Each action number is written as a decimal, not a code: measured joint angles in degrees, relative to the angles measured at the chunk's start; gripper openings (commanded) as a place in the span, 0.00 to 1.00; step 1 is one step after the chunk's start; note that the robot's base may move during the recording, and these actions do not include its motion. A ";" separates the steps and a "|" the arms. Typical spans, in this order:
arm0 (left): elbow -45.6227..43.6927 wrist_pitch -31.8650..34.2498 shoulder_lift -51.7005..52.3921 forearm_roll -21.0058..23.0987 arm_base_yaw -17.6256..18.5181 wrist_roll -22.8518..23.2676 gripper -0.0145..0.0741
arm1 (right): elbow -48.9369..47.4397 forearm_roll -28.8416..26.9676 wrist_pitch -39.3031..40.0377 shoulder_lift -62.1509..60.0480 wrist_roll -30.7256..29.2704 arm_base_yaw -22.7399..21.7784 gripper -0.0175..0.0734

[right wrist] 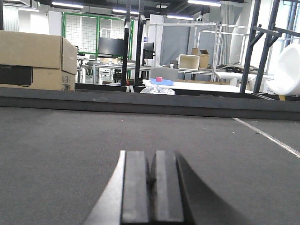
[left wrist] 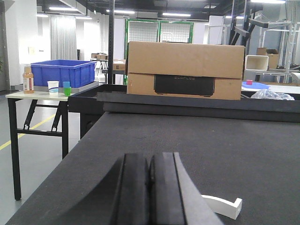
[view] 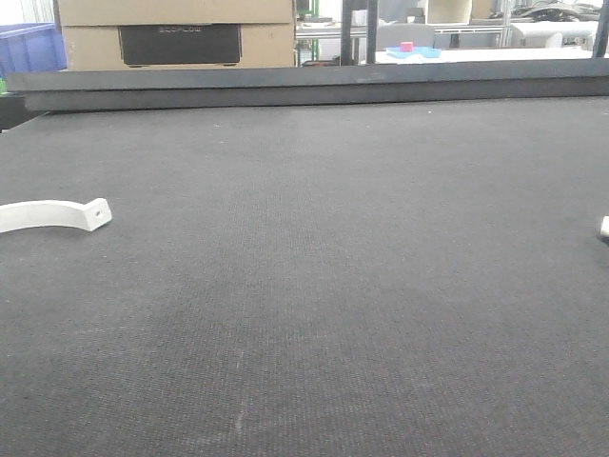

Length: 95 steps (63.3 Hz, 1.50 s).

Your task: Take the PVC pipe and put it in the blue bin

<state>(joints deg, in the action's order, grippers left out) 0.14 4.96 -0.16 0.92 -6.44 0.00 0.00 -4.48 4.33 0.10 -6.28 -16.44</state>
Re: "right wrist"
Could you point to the white open bin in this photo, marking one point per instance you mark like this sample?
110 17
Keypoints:
188 61

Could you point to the crumpled plastic bag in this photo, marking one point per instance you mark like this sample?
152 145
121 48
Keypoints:
155 89

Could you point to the blue tray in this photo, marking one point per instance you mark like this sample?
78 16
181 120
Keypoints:
163 82

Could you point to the small cardboard box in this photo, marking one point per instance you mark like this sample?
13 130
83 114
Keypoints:
204 57

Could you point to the pink cube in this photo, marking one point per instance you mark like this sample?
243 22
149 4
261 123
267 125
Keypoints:
159 79

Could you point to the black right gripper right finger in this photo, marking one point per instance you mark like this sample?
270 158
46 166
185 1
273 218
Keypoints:
180 197

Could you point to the white zip tie strip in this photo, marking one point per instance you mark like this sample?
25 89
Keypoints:
271 138

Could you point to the green mesh fence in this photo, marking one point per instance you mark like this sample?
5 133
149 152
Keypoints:
84 30

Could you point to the dark table border rail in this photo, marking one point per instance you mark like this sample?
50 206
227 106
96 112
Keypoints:
122 102

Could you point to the black monitor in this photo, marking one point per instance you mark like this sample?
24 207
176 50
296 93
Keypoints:
110 46

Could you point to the large cardboard box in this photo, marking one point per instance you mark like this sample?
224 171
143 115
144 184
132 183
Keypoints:
37 61

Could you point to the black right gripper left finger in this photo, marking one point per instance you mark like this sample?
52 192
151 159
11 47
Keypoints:
125 199

